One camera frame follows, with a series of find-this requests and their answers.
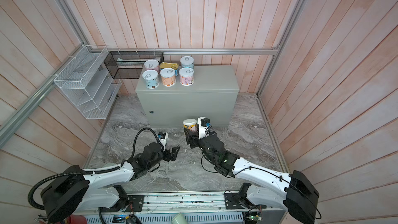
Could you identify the white cup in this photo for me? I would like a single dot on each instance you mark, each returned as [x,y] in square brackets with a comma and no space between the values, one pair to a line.
[179,219]

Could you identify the grey metal cabinet counter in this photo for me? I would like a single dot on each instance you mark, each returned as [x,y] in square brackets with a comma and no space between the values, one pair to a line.
[213,95]

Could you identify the pink label can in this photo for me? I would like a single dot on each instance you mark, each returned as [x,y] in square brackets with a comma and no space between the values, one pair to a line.
[152,65]

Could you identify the red cup with tools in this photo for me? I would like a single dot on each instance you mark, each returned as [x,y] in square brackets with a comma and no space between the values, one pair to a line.
[73,219]

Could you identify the teal label can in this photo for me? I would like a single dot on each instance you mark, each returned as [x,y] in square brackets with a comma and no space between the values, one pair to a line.
[151,78]

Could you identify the aluminium front rail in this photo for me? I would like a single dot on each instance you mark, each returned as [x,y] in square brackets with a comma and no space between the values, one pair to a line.
[185,200]

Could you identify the gold rectangular tin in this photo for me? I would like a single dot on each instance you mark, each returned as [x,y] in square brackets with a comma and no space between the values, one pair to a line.
[174,66]

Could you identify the aluminium right post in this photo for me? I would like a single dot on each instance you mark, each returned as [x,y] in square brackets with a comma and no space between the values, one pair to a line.
[284,19]

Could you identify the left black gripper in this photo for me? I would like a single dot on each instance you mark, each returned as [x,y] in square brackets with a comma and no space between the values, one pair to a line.
[168,157]

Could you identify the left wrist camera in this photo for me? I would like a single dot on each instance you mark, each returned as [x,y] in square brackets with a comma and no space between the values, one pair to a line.
[162,139]

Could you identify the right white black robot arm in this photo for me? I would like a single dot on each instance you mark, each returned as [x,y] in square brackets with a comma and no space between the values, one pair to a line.
[264,180]

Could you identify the red label can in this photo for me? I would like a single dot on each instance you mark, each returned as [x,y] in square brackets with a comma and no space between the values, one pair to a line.
[186,76]

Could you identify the blue label can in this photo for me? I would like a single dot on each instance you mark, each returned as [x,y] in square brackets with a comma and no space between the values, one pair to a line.
[187,61]

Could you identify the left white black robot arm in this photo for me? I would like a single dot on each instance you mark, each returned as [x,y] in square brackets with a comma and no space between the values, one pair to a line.
[80,189]

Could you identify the aluminium back rail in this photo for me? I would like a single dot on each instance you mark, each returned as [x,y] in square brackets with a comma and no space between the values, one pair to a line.
[196,51]

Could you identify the aluminium left rail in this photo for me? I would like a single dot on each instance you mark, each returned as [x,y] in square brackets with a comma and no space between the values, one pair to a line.
[15,121]

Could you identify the orange label pull-tab can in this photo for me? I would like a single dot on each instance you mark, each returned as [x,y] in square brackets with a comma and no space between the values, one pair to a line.
[168,77]

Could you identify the small orange can white lid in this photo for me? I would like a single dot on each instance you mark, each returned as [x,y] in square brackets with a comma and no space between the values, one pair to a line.
[191,125]

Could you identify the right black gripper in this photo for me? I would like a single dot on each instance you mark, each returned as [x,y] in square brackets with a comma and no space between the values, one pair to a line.
[194,137]

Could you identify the aluminium rail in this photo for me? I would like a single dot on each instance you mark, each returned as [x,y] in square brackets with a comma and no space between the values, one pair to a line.
[185,200]
[196,51]
[15,121]

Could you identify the black mesh wall basket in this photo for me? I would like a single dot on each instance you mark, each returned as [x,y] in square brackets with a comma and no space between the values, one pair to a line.
[129,64]

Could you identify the white wire mesh shelf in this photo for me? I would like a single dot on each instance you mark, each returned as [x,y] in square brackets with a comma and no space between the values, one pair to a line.
[88,84]

